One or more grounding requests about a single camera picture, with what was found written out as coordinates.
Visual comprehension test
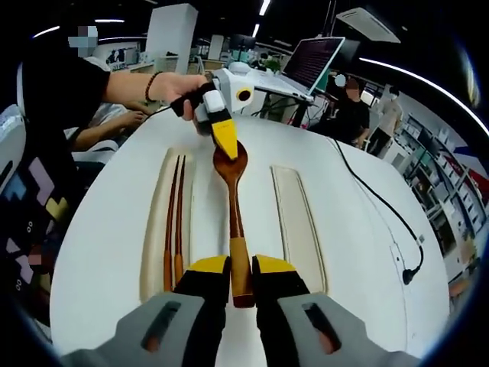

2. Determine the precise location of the brown wooden spoon utensil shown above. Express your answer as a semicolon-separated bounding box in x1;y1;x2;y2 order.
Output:
212;138;257;310

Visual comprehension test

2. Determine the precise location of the black desk monitor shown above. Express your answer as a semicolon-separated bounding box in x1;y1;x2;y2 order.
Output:
339;37;362;63

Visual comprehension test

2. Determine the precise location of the white ceiling air conditioner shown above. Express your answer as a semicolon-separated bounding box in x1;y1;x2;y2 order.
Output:
335;7;403;44

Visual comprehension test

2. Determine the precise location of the black power cable with plug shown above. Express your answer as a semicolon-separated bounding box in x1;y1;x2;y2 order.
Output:
327;136;426;286

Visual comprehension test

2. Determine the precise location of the white storage shelving unit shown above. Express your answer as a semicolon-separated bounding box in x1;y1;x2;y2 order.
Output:
396;110;484;265

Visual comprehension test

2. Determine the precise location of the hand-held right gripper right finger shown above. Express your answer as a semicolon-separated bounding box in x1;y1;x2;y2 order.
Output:
250;254;423;367

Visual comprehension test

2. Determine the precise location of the person's black printed shirt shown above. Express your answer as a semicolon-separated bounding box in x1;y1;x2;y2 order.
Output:
0;49;112;330

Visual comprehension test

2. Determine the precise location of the brown wooden chopstick utensil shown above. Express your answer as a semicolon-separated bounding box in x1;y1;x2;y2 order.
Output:
163;154;181;293
173;154;189;287

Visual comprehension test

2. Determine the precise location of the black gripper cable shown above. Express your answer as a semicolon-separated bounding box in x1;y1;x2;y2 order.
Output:
142;106;175;121

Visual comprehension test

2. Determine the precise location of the dark bead bracelet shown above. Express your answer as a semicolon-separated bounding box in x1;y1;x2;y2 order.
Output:
145;70;165;103

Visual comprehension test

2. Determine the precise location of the white open laptop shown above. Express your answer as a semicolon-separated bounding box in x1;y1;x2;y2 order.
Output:
254;36;347;102

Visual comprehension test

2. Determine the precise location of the beige cutlery case lid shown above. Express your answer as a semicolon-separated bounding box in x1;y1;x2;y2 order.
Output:
270;164;330;297

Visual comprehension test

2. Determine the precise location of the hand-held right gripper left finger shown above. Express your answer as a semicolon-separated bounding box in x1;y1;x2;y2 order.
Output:
60;255;232;367

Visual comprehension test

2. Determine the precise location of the person's left hand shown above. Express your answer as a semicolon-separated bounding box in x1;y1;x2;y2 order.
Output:
152;72;211;105

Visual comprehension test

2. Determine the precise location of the white ceiling light strip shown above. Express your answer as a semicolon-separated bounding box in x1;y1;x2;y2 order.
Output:
360;57;489;138

